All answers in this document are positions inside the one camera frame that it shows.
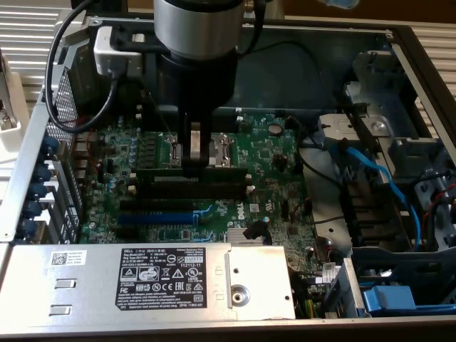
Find black camera cable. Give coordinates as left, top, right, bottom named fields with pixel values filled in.
left=47, top=0, right=122, bottom=135

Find short black expansion slot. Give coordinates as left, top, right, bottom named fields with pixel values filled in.
left=114, top=227, right=140, bottom=240

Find black wire with plug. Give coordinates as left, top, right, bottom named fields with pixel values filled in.
left=239, top=39, right=343, bottom=108

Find small silver drive bracket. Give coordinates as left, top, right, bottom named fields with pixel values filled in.
left=316, top=113, right=361, bottom=147

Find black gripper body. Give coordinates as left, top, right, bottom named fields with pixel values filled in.
left=157, top=48, right=239, bottom=115

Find blue flat data wire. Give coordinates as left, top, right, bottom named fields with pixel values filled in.
left=328, top=140, right=423, bottom=252

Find silver disk bay cage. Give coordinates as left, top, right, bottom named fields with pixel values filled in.
left=341, top=49, right=456, bottom=250

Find long black expansion slot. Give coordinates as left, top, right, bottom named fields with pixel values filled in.
left=119, top=199, right=195, bottom=212

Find silver power supply unit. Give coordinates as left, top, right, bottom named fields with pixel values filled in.
left=0, top=243, right=297, bottom=321

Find silver chipset heatsink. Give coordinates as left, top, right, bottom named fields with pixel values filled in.
left=227, top=227, right=274, bottom=247

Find black plastic bracket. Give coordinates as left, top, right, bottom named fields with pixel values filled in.
left=338, top=180, right=414, bottom=249

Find thin steel locking lever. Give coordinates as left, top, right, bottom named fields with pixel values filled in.
left=149, top=91, right=174, bottom=138

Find open silver PC case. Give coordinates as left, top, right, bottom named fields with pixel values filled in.
left=0, top=16, right=456, bottom=342

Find black RAM slot white latches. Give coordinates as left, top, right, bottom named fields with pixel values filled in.
left=127, top=184, right=256, bottom=200
left=128, top=172, right=250, bottom=188

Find dark RAM stick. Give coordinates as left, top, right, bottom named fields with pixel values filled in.
left=136, top=166, right=249, bottom=183

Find white parts rack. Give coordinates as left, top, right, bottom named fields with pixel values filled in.
left=0, top=49, right=31, bottom=167

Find black angled wire plug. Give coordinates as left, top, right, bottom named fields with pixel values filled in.
left=242, top=219, right=269, bottom=240

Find black regulatory label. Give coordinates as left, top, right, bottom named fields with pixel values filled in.
left=114, top=247, right=207, bottom=310

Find thin red wire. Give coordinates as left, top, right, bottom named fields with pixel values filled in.
left=425, top=190, right=456, bottom=222

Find white barcode sticker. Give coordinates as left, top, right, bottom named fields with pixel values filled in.
left=49, top=250, right=88, bottom=267

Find blue plastic latch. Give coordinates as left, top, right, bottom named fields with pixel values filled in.
left=362, top=284, right=418, bottom=316

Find silver metal bracket part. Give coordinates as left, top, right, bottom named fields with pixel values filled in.
left=0, top=99, right=15, bottom=131

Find silver CPU socket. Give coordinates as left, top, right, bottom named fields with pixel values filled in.
left=162, top=133, right=240, bottom=170

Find blue slot cover clip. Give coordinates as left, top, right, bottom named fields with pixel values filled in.
left=41, top=137, right=60, bottom=157
left=35, top=162, right=54, bottom=182
left=23, top=199, right=42, bottom=220
left=17, top=217, right=36, bottom=238
left=28, top=181, right=47, bottom=200

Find green Dell motherboard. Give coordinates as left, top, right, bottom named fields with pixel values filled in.
left=73, top=112, right=321, bottom=250

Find black plastic bar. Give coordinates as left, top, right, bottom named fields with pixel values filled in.
left=336, top=102, right=380, bottom=154

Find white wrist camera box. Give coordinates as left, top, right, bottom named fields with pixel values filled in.
left=93, top=26, right=145, bottom=78

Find red and black twisted wire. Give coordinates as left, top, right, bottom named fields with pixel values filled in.
left=76, top=117, right=112, bottom=168

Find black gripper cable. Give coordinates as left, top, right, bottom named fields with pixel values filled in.
left=237, top=0, right=277, bottom=57

